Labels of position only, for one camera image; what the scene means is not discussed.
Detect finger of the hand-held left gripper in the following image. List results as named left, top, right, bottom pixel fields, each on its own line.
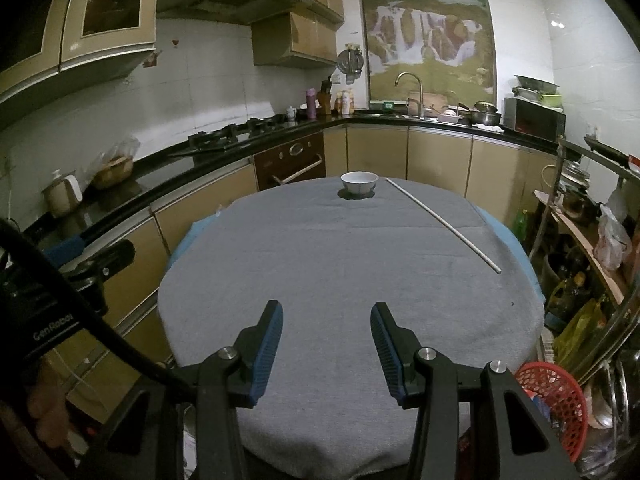
left=42, top=234, right=90, bottom=265
left=62, top=239, right=136, bottom=286

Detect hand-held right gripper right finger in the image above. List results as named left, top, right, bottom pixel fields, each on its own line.
left=370, top=301, right=581, bottom=480

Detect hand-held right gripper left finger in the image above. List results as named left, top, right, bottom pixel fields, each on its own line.
left=92, top=300, right=284, bottom=480

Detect red plastic basket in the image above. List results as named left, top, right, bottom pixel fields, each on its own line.
left=514, top=361, right=590, bottom=463

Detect person's left hand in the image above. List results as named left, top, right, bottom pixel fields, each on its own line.
left=27, top=360, right=71, bottom=453

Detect clear bag of food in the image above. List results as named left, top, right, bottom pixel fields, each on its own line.
left=89, top=136, right=141, bottom=191

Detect blue under cloth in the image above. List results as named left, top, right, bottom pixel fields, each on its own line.
left=167, top=205, right=543, bottom=301

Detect grey tablecloth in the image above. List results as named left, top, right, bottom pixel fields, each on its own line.
left=157, top=176, right=546, bottom=478

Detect long white rod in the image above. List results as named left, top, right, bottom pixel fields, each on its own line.
left=385, top=177, right=502, bottom=275

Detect black gas stove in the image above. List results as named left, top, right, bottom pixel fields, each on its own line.
left=187, top=115, right=287, bottom=150

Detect white ceramic bowl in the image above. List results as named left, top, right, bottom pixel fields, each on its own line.
left=340, top=171, right=379, bottom=198

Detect cooking oil bottle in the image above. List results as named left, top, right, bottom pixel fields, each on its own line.
left=547, top=280, right=583, bottom=321

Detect yellow plastic bag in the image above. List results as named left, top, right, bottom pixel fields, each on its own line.
left=552, top=300, right=608, bottom=371

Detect dark built-in oven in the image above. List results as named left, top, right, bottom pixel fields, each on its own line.
left=252, top=132, right=326, bottom=192

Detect beige kitchen base cabinets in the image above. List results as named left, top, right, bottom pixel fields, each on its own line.
left=50, top=122, right=561, bottom=421

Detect metal storage rack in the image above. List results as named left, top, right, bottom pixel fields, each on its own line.
left=530, top=135, right=640, bottom=480

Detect white plastic bag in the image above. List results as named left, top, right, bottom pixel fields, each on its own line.
left=595, top=192, right=633, bottom=271

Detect steel cooking pot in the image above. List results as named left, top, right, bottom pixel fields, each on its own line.
left=470, top=101, right=502, bottom=127

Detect steel kitchen faucet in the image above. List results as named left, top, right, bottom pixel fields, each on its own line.
left=395, top=72, right=425, bottom=117

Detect microwave oven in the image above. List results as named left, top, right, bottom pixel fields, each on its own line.
left=502, top=97, right=567, bottom=143

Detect range hood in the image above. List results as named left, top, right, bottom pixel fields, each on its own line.
left=157, top=0, right=313, bottom=26

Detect hanging metal strainer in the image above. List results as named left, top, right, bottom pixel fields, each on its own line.
left=336, top=45, right=365, bottom=85

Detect stacked basins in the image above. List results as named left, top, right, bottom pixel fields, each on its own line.
left=512, top=75, right=561, bottom=107

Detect black cable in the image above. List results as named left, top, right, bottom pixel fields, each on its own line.
left=0, top=217, right=198, bottom=403

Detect beige glass-door wall cabinet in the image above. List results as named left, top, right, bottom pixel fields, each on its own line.
left=0, top=0, right=161, bottom=126

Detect waterfall wall poster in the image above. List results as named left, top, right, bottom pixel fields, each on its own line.
left=356, top=0, right=497, bottom=103

